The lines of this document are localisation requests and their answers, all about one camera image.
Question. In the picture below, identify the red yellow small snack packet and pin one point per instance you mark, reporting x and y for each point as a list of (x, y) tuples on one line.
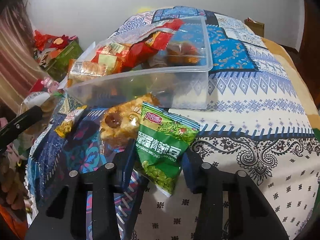
[(113, 55)]

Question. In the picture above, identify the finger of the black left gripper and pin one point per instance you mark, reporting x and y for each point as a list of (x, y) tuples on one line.
[(13, 129)]

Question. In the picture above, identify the patchwork patterned bed blanket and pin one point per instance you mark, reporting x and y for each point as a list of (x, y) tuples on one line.
[(260, 117)]

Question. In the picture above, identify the green pea snack bag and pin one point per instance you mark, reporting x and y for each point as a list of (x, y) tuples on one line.
[(162, 139)]

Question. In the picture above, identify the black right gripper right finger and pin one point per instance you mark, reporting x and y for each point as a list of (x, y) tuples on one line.
[(250, 214)]

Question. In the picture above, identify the striped pink curtain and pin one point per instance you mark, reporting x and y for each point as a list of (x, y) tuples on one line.
[(19, 70)]

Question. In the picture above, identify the round biscuit roll pack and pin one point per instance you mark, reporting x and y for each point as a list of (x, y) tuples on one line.
[(81, 71)]

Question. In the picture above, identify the clear plastic storage box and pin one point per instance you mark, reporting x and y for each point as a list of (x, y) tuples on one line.
[(174, 86)]

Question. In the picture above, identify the red stuffed items pile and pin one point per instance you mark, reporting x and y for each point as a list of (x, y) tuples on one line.
[(46, 41)]

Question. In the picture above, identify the brown cardboard box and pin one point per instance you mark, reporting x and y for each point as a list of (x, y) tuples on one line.
[(257, 27)]

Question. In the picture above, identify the clear bag of cookies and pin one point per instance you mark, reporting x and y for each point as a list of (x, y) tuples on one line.
[(47, 102)]

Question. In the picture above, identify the brown wooden door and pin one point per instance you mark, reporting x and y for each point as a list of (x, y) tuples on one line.
[(309, 48)]

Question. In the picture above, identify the red snack bag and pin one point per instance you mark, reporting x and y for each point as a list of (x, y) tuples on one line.
[(151, 43)]

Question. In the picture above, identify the red box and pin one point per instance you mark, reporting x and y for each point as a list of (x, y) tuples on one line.
[(37, 87)]

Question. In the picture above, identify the pink plush toy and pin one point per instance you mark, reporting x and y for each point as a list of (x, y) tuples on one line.
[(50, 84)]

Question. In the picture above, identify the nut cake clear pack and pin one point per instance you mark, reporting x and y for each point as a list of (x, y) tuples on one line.
[(121, 122)]

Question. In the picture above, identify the yellow white snack packet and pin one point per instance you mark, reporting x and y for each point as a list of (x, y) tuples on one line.
[(63, 129)]

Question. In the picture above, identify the green storage box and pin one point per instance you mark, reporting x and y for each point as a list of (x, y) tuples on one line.
[(57, 68)]

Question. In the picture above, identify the brown pastry clear pack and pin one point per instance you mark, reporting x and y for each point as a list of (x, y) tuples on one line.
[(182, 54)]

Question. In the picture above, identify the person left hand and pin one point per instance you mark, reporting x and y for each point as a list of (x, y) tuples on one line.
[(15, 190)]

